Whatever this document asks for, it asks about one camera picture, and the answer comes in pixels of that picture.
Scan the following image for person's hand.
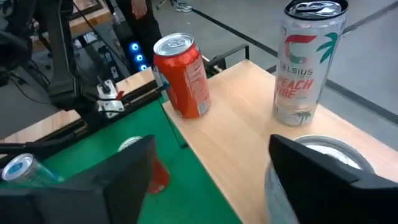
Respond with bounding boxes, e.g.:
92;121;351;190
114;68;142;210
130;0;149;20

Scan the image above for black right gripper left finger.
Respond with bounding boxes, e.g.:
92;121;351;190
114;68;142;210
0;134;157;224

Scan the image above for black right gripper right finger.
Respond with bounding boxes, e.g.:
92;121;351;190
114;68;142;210
268;133;398;224

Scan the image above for person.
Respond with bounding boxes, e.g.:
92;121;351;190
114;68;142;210
174;0;194;13
116;0;162;63

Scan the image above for blue silver Red Bull can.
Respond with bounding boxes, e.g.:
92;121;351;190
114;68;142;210
1;152;65;187

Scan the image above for black aluminium table frame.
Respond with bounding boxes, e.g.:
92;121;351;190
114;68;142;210
0;79;164;169

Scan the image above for black computer tower blue lights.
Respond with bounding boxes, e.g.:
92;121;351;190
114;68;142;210
113;21;150;75

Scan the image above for silver mounting bracket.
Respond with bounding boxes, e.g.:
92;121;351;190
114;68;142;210
96;79;126;119

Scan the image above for red Fanta can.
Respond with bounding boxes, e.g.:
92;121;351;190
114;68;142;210
117;136;171;195
152;32;212;119

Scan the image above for white orange Spindrift can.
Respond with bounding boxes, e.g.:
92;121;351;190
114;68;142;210
264;134;377;224

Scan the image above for green table mat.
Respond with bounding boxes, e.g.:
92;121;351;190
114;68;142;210
0;96;243;224

